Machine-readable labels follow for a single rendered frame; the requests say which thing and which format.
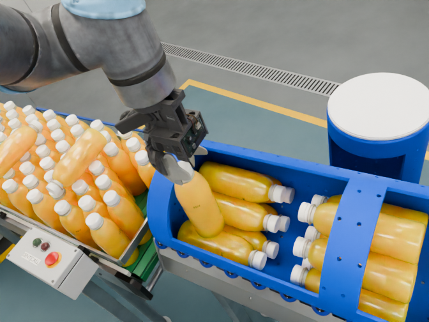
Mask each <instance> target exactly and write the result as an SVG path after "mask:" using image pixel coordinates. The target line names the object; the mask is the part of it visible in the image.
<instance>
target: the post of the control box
mask: <svg viewBox="0 0 429 322"><path fill-rule="evenodd" d="M81 293H82V294H83V295H85V296H86V297H88V298H89V299H90V300H92V301H93V302H94V303H96V304H98V305H99V306H100V307H102V308H103V309H105V310H106V311H107V312H109V313H110V314H112V315H113V316H115V317H116V318H117V319H119V320H120V321H122V322H143V320H141V319H140V318H138V317H137V316H136V315H134V313H132V312H131V311H130V310H128V309H127V308H126V307H125V306H123V305H122V304H121V303H119V302H118V301H117V300H116V299H114V298H113V297H112V296H110V295H109V294H108V293H107V292H105V291H104V290H103V289H102V288H100V287H99V286H98V285H96V284H95V283H94V282H93V281H91V280H89V282H88V283H87V284H86V286H85V288H84V289H83V290H82V292H81Z"/></svg>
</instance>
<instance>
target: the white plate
mask: <svg viewBox="0 0 429 322"><path fill-rule="evenodd" d="M327 111H328V114H329V117H330V119H331V121H332V122H333V124H334V125H335V126H336V127H337V128H339V129H340V130H341V131H342V132H345V133H346V134H349V135H351V136H353V137H357V138H360V139H365V140H370V141H388V140H393V139H399V138H402V137H406V136H408V135H411V134H413V133H415V132H417V131H418V130H420V129H422V128H423V127H424V126H425V125H426V124H427V123H428V122H429V90H428V88H427V87H426V86H424V85H423V84H422V83H420V82H418V81H417V80H415V79H412V78H410V77H407V76H404V75H400V74H396V73H370V74H366V75H361V76H359V77H355V78H353V79H351V80H348V81H347V82H344V83H343V84H342V85H340V86H339V87H338V88H336V89H335V90H334V92H333V93H332V95H331V96H330V98H329V101H328V105H327Z"/></svg>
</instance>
